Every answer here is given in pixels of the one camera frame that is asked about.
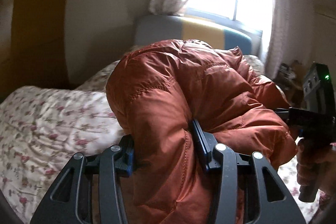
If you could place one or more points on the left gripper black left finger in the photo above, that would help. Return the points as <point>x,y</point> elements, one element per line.
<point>69,198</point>

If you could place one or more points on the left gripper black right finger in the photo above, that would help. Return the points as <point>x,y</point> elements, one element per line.
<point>245,184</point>

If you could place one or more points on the orange down jacket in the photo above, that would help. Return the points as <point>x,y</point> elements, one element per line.
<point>156,92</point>

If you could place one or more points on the right hand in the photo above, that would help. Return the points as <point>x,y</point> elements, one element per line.
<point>312,162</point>

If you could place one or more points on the cluttered bedside table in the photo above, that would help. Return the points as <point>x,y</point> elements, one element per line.
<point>290,80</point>

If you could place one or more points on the right pink curtain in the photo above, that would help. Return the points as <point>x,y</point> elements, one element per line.
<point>274,35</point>

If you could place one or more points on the floral quilt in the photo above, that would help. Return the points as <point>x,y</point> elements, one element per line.
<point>42,128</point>

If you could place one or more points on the brown wooden wardrobe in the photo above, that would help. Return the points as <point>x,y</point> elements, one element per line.
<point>33,48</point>

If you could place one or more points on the grey yellow teal headboard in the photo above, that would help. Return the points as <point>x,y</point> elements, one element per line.
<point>154,28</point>

